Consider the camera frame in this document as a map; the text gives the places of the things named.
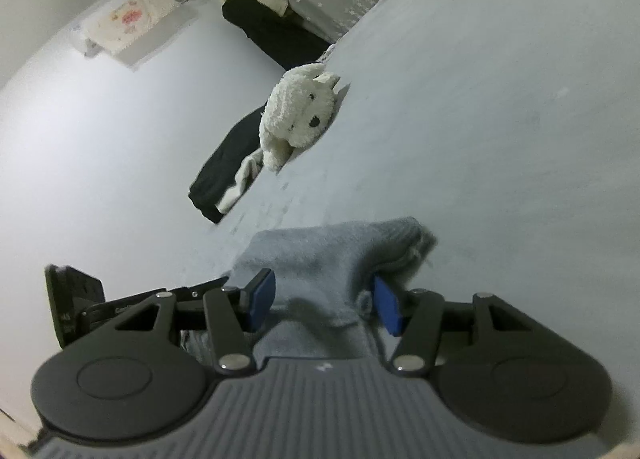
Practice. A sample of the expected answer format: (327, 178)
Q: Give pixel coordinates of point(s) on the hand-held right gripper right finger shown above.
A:
(387, 304)

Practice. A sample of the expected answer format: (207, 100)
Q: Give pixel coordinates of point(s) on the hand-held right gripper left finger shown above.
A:
(262, 296)

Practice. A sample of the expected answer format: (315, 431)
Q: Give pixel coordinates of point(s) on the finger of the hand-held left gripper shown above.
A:
(195, 289)

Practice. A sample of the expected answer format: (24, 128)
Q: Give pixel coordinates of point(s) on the grey knit sweater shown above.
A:
(320, 259)

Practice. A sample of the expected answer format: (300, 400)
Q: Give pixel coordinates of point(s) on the white cloth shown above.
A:
(242, 179)

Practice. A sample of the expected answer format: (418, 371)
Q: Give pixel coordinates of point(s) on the black garment with white sock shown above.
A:
(220, 169)

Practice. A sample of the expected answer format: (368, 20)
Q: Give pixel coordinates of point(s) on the white plush dog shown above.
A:
(295, 109)

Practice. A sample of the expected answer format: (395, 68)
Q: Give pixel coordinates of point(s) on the grey bed sheet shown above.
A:
(500, 114)

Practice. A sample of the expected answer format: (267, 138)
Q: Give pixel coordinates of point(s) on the black hanging garment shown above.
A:
(270, 34)

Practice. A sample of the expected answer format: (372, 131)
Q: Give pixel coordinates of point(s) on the beige hanging cloth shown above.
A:
(270, 1)

